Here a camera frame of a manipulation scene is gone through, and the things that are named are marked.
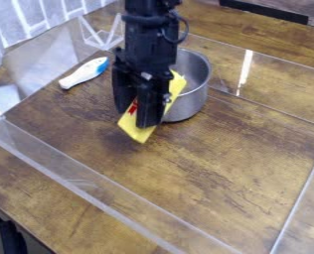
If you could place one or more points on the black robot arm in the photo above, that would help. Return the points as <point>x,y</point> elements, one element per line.
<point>149,7</point>

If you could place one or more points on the white curtain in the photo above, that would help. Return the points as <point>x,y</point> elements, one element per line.
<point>27,18</point>

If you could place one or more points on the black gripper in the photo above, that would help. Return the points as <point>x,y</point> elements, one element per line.
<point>142,65</point>

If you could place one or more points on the yellow butter block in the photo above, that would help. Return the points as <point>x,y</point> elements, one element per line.
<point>126,122</point>

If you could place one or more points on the clear acrylic barrier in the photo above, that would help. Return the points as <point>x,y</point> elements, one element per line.
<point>217,185</point>

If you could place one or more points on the black bar at table edge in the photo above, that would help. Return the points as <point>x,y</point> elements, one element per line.
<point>265,11</point>

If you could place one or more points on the black table leg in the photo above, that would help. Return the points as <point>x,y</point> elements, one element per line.
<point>12,240</point>

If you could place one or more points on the stainless steel pot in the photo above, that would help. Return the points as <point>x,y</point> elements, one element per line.
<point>194,68</point>

